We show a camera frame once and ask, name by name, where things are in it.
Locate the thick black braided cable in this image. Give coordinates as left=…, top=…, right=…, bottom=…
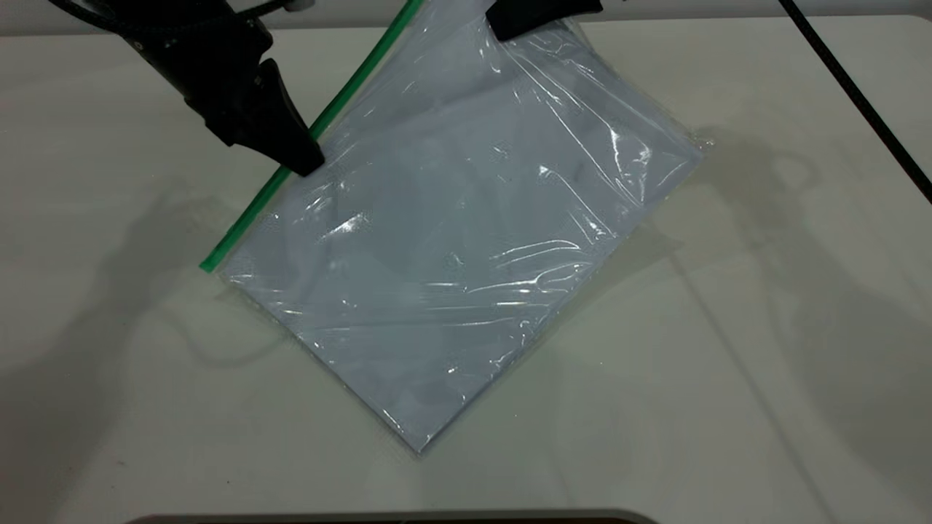
left=778, top=0, right=932, bottom=206

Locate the clear zip bag green zipper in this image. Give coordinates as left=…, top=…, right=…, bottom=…
left=200, top=0, right=711, bottom=456

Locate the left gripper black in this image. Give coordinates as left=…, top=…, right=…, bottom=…
left=135, top=0, right=326, bottom=178

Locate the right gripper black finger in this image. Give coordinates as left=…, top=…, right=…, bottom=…
left=486, top=0, right=604, bottom=41

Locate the dark grey curved base edge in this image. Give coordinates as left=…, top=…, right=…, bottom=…
left=124, top=508, right=660, bottom=524

